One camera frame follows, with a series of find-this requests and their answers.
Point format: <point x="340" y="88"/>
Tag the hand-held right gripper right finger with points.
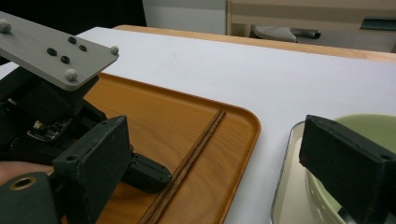
<point x="348" y="165"/>

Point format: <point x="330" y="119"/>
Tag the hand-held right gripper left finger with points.
<point x="93" y="168"/>

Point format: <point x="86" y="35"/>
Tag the brown wooden chopstick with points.
<point x="183" y="161"/>
<point x="190" y="163"/>

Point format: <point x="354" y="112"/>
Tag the green bowl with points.
<point x="373" y="130"/>

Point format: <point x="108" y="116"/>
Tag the brown wooden tray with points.
<point x="155" y="118"/>

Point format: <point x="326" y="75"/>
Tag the white square plate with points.
<point x="292" y="193"/>

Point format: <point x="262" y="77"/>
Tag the black curtain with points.
<point x="77" y="12"/>

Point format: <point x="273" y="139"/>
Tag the white cabinet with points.
<point x="186" y="15"/>

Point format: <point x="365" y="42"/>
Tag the grey shoe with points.
<point x="274" y="33"/>

